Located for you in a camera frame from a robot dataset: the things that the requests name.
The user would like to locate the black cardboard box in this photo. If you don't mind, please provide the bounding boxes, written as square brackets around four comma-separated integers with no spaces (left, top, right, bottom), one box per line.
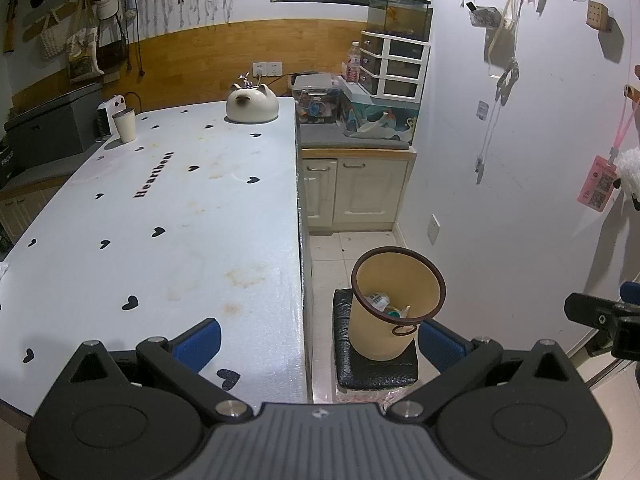
[0,142,16,188]

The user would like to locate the water bottle with pink label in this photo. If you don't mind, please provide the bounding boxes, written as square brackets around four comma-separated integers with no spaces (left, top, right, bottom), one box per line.
[346,41,362,83]

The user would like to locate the small wall pocket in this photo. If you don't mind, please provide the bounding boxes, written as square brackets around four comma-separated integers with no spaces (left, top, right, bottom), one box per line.
[467,2,501,28]

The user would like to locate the black textured mat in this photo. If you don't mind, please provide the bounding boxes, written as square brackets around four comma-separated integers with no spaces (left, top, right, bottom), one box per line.
[332,288,420,391]

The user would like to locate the white cat-shaped container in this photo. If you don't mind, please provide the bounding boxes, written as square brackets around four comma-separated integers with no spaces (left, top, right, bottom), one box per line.
[225,85,280,124]

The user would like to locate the teal framed aquarium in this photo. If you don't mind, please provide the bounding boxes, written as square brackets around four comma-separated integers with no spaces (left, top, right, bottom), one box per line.
[340,81,420,142]

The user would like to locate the white hanging cable with charger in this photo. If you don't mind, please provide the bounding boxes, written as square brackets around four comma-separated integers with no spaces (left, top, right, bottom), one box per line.
[474,0,521,185]

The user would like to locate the glass fish tank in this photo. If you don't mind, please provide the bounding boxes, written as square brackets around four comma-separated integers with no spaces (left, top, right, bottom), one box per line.
[367,0,433,42]

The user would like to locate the cream side cabinet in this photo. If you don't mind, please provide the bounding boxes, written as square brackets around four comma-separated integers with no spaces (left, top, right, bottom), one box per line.
[0,180,66,246]

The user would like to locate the printed tote bag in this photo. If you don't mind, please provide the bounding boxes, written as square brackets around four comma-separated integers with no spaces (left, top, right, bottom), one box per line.
[67,0,106,83]

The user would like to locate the white fluffy toy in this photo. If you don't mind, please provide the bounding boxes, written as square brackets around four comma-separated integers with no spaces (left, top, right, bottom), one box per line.
[614,146,640,211]

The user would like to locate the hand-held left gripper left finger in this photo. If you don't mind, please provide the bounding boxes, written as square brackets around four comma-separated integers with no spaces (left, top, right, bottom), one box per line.
[55,318,253,423]

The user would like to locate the wooden peg board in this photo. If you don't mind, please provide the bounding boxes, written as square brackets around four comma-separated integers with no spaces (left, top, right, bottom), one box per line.
[586,1,612,31]

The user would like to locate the grey counter mat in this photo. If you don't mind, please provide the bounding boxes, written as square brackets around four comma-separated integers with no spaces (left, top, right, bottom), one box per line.
[299,122,413,150]

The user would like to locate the white paper cup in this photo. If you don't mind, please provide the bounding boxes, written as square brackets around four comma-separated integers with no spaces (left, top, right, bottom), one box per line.
[112,108,137,143]

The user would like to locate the tan bin with brown rim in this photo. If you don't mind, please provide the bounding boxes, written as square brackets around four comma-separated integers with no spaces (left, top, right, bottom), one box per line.
[350,247,447,362]

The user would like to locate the grey storage box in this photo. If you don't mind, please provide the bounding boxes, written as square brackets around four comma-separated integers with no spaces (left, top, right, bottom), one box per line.
[4,82,106,170]

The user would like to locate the white drawer unit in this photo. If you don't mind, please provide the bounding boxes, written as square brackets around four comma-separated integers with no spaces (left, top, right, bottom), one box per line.
[359,30,431,101]

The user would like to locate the white heart-print tablecloth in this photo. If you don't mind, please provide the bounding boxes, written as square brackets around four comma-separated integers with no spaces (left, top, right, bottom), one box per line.
[0,97,308,418]

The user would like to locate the clear plastic box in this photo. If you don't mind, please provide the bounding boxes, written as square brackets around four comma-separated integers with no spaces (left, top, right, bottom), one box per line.
[291,74,343,123]

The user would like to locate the cream floor cabinet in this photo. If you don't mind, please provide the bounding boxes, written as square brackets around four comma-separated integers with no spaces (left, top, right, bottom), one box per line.
[300,149,417,235]

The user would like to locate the small white heater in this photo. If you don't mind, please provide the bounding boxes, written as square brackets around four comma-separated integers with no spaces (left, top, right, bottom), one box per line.
[96,95,126,141]

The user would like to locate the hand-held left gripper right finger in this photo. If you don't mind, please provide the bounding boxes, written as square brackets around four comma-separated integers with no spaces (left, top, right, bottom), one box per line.
[387,319,583,423]

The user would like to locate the white mesh bag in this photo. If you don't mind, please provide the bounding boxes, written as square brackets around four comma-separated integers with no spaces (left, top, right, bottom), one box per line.
[39,12,68,61]

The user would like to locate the pink card on lanyard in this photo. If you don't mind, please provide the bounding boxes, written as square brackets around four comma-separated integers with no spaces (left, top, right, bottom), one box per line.
[577,100,640,209]

